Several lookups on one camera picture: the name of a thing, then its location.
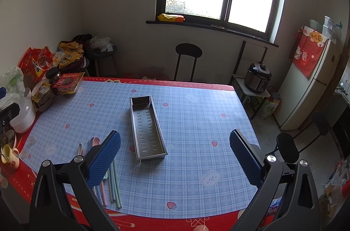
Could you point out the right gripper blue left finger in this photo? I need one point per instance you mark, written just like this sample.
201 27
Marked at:
100 157

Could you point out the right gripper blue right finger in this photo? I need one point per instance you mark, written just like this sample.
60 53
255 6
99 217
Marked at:
247 157

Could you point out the green chopstick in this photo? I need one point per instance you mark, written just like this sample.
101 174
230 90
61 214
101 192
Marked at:
116 186
110 185

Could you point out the pink chopstick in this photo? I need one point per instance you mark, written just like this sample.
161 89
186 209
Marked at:
103 196

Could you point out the blue spoon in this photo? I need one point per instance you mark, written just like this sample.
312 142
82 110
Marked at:
90 143

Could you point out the white spoon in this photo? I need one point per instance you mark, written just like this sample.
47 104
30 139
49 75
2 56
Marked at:
79 149

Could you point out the pink spoon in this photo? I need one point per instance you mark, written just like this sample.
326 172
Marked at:
95 141

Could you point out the white plastic lidded container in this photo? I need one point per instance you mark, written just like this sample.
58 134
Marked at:
24 120

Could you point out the green white plastic bag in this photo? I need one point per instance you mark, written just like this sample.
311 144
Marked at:
13 81

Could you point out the black chair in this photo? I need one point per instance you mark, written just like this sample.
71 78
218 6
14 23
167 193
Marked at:
285 143

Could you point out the yellow ceramic mug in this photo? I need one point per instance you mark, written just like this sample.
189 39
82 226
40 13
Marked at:
10 157

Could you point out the brown food packet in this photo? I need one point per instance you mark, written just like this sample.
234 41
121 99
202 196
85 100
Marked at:
43 98

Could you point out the small white side table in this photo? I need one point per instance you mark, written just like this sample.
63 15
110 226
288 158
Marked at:
247 93

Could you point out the stainless steel utensil tray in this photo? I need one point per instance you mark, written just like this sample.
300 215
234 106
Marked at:
148 138

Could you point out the red snack bag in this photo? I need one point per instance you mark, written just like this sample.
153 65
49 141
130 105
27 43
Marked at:
36 62

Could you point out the dark glass jar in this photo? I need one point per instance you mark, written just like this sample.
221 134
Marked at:
53 74

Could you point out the red tablecloth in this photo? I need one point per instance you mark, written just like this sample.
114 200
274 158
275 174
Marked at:
24 177

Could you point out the red peanut package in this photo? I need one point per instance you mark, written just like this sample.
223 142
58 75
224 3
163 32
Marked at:
68 83

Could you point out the blue plaid table mat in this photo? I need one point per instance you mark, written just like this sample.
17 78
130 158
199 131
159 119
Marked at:
175 160

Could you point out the white refrigerator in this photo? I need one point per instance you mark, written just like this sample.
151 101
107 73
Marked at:
299 95

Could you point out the silver rice cooker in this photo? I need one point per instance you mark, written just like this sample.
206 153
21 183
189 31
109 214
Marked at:
257 77

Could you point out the yellow snack bags pile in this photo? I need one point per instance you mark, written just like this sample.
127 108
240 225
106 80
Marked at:
72 52

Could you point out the white plastic bag on stool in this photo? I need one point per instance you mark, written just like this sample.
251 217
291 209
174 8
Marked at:
102 44

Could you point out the black round stool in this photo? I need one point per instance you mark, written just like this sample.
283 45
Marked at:
189 51

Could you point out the red cloth on refrigerator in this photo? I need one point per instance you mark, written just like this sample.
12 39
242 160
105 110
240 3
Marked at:
310 45

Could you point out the yellow orange bag on sill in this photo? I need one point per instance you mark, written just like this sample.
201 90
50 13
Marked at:
171 18

